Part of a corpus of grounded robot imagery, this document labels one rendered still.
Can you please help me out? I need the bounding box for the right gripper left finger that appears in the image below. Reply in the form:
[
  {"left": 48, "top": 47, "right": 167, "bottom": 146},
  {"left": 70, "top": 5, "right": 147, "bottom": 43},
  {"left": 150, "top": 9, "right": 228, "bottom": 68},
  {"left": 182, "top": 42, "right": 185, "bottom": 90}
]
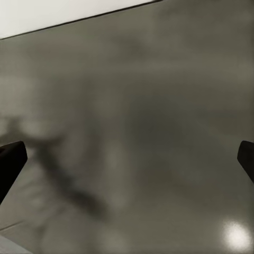
[{"left": 0, "top": 141, "right": 28, "bottom": 204}]

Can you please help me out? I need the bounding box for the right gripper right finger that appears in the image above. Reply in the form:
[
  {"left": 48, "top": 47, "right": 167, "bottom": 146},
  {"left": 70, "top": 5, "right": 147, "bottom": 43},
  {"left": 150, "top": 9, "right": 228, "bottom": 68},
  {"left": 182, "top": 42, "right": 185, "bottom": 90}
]
[{"left": 237, "top": 141, "right": 254, "bottom": 183}]

